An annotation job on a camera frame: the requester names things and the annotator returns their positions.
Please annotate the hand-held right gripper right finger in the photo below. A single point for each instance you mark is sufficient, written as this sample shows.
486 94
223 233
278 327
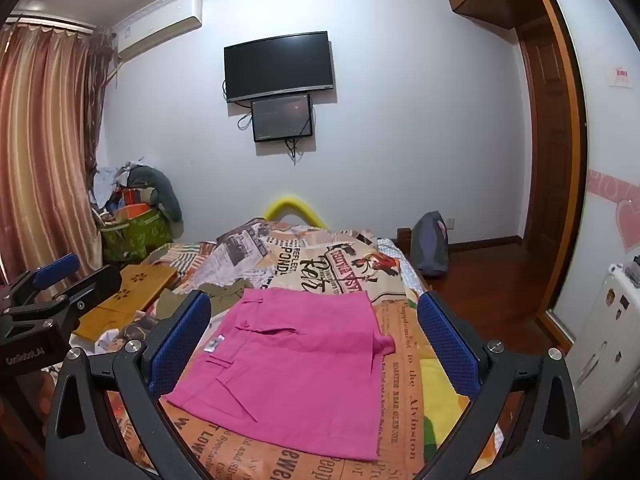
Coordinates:
445 340

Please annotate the large black wall television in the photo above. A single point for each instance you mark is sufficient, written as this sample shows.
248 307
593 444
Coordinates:
277 65

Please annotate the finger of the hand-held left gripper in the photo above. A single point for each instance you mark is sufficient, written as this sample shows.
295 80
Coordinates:
95 287
55 270

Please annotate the pile of papers and clothes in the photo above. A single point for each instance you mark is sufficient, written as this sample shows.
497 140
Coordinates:
112 180

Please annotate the dark wooden bed frame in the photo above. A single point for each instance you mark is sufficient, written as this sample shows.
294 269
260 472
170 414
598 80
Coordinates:
404 240

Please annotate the white wall socket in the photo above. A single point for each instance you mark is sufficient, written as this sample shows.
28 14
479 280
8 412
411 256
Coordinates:
450 223

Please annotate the yellow cloth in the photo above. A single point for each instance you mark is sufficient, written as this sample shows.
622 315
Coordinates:
442 395

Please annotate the striped pink curtain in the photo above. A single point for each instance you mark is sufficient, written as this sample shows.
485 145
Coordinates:
45 135

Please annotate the yellow foam tube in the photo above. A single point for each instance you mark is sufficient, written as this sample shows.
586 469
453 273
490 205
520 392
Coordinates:
290 201

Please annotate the white wall air conditioner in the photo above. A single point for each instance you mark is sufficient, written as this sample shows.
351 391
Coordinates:
160 25

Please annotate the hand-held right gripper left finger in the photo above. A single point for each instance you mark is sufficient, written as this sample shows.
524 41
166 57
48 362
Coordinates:
180 340

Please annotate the pink pants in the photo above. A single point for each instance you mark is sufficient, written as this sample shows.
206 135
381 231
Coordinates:
300 360

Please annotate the brown wooden door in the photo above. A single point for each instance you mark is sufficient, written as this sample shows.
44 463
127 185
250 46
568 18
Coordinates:
545 160

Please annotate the white appliance with stickers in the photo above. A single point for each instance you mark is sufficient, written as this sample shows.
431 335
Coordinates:
600 340

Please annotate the green patterned bag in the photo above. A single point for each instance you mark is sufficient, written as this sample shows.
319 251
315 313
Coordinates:
135 235

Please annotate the olive green garment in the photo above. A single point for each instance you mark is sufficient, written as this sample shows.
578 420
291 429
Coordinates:
225 297

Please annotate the small black wall monitor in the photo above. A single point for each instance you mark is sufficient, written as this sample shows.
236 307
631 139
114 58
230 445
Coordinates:
280 117

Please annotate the red and white wall sticker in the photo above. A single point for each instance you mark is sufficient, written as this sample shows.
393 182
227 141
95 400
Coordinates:
620 76

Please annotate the wooden lap desk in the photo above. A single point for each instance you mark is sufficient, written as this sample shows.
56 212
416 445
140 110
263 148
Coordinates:
137 285

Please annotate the printed newspaper-pattern blanket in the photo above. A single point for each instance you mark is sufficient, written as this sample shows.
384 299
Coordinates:
400 375

